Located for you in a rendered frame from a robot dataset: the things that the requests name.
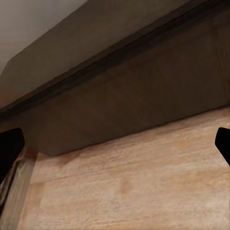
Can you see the cabinet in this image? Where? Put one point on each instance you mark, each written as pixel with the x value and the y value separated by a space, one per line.
pixel 117 67

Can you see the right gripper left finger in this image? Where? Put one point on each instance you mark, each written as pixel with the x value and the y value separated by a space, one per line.
pixel 11 145

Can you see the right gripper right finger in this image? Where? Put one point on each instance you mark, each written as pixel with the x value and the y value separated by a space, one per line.
pixel 222 141

